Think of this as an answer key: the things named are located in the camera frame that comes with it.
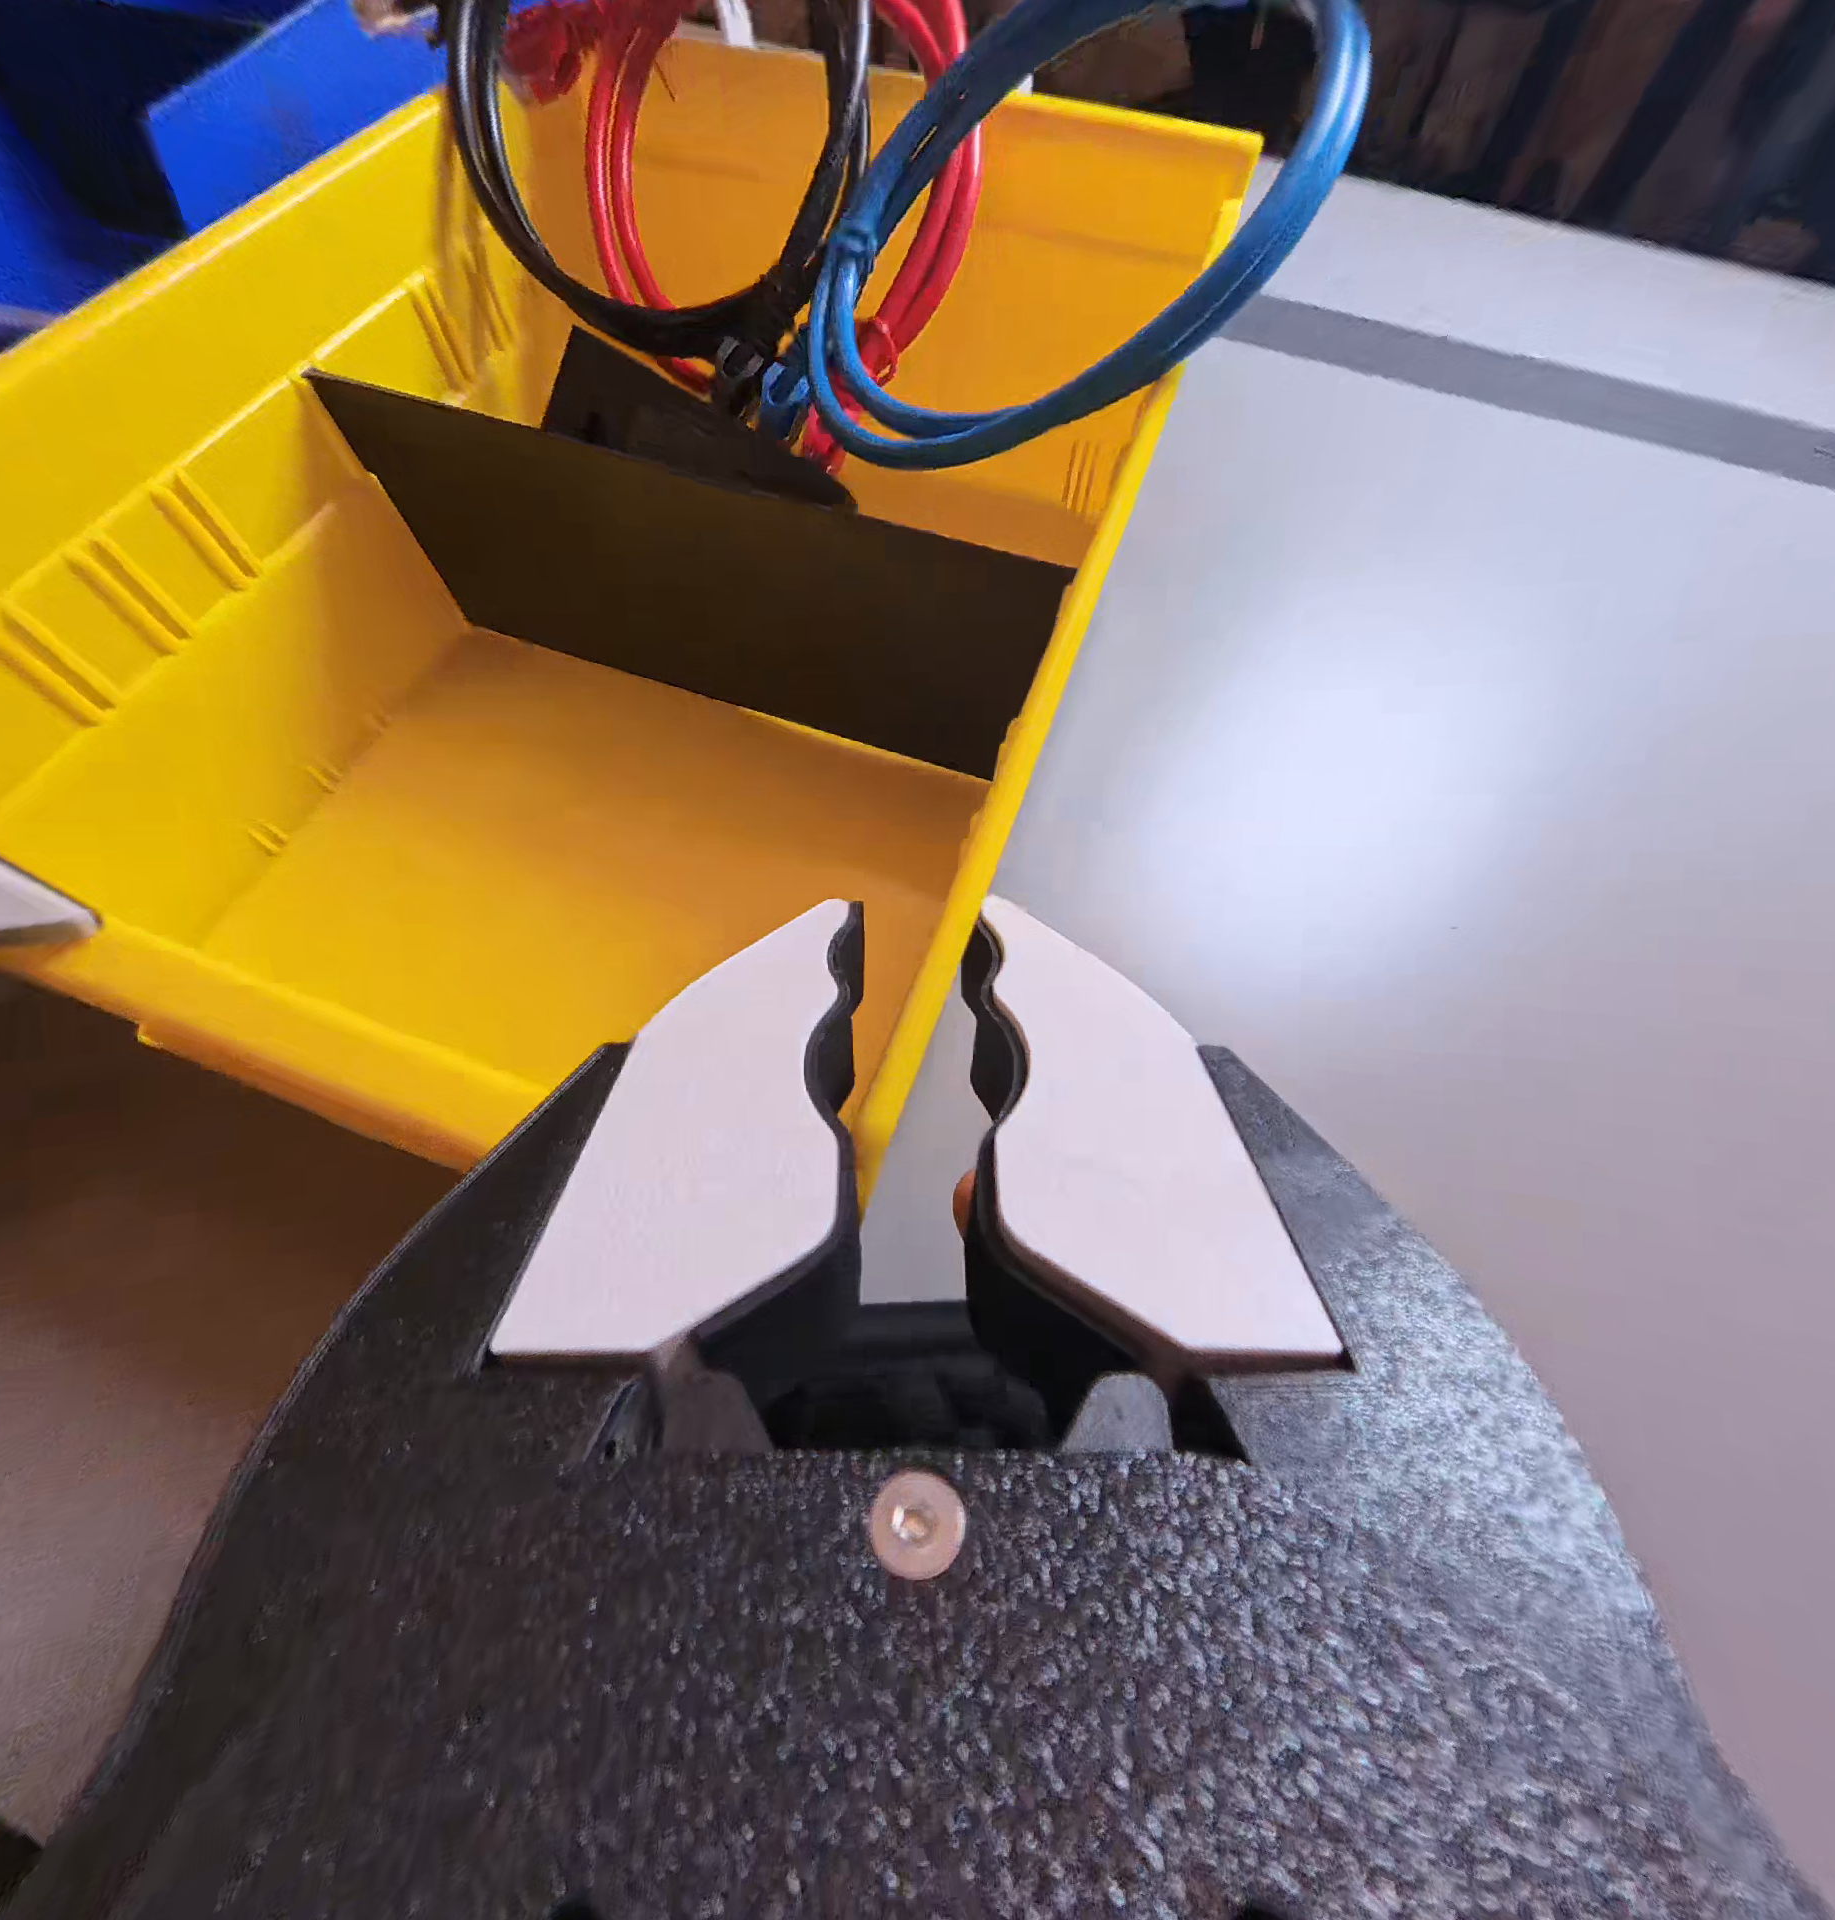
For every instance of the black port box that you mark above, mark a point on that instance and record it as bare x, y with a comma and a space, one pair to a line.
618, 405

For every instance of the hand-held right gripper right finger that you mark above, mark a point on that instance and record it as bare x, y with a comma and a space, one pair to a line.
1142, 1185

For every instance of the black bin divider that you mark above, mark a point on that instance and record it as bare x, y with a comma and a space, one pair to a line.
708, 601

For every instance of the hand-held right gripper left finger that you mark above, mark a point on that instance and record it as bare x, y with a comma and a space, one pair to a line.
708, 1156

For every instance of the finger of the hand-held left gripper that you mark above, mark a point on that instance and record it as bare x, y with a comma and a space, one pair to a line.
9, 901

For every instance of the yellow plastic bin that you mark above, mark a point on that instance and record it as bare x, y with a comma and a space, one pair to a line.
482, 871

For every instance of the blue plastic bin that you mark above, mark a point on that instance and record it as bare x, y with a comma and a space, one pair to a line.
33, 180
288, 105

